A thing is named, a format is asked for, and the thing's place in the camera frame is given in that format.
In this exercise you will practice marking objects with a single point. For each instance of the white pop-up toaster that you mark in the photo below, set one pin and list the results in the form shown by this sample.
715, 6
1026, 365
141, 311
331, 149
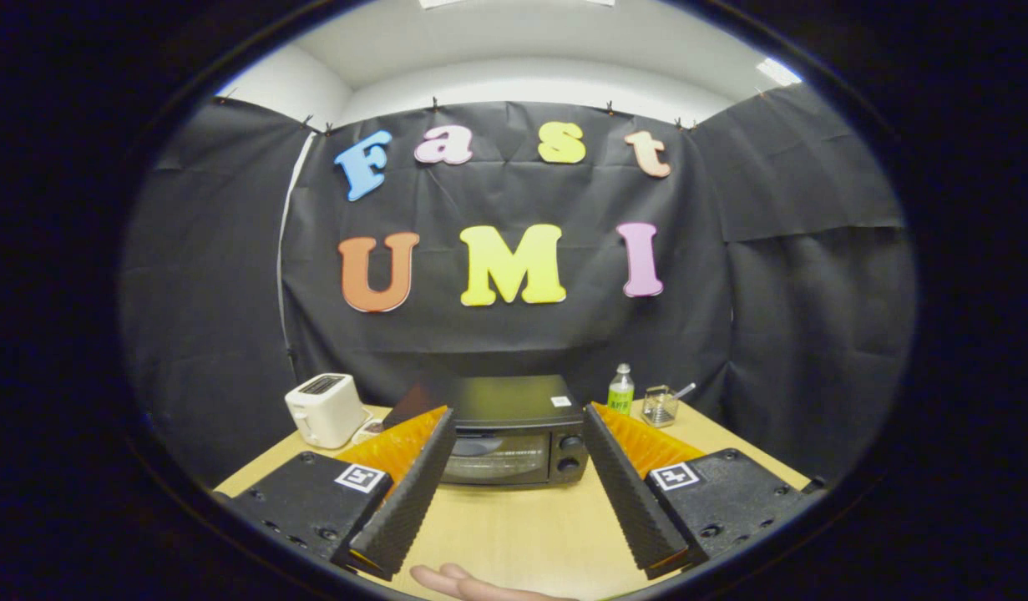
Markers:
323, 413

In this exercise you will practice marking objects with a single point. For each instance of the small pale snack packet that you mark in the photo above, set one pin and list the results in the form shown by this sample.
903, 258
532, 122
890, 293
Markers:
368, 431

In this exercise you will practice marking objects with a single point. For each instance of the small ceiling light panel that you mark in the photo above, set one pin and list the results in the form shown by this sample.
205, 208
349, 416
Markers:
778, 72

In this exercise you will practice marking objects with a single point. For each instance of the clear bottle with green label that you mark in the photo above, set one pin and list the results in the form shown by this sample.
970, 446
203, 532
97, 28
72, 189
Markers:
620, 394

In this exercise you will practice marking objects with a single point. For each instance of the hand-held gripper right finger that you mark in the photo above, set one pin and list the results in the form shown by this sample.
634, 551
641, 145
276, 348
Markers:
635, 501

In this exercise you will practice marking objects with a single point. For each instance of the black toaster oven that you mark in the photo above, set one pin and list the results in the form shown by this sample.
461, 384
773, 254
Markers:
514, 401

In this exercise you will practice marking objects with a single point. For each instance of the long ceiling light panel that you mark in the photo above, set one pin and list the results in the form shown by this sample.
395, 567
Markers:
514, 2

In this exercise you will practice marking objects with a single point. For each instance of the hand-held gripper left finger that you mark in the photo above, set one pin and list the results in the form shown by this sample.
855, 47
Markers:
405, 505

